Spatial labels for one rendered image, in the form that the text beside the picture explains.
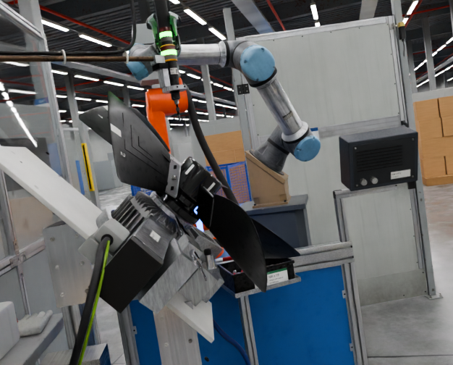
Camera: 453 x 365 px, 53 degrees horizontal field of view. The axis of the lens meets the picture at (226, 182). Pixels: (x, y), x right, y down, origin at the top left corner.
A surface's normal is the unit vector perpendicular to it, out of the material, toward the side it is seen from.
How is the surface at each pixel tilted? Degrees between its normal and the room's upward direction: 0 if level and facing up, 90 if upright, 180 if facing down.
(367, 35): 91
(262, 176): 90
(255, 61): 108
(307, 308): 90
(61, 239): 90
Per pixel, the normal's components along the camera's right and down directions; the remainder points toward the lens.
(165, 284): 0.26, 0.25
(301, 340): 0.06, 0.07
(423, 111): -0.27, 0.11
